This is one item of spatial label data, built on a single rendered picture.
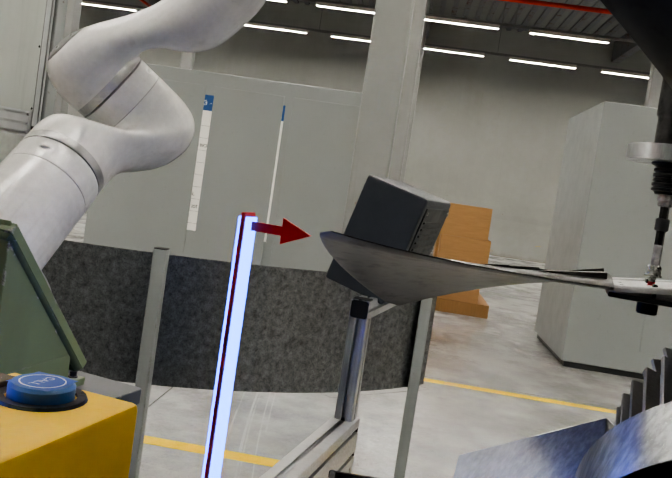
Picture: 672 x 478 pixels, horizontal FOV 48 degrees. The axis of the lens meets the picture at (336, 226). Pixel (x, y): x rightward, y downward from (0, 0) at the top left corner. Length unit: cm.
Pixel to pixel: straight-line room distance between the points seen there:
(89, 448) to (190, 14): 75
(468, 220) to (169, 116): 761
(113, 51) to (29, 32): 157
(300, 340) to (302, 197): 423
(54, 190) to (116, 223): 607
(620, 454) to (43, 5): 247
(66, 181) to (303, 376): 161
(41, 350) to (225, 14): 51
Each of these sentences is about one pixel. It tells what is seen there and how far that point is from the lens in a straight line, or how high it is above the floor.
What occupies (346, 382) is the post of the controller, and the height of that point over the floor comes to 92.
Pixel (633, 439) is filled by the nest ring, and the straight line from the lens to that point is 46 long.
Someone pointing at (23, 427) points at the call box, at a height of 107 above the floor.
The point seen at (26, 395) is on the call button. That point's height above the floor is 108.
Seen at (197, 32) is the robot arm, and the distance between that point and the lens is 112.
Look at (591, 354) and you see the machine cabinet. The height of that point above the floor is 14.
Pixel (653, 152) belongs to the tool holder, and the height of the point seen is 129.
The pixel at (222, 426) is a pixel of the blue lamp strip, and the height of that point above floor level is 99.
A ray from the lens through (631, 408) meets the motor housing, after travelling 53.
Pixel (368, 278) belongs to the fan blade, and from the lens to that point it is 72.
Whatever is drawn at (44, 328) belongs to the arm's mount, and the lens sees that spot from 95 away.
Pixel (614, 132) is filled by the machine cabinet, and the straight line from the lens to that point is 675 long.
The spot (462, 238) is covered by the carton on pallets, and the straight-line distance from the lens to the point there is 865.
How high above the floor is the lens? 123
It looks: 3 degrees down
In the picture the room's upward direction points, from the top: 8 degrees clockwise
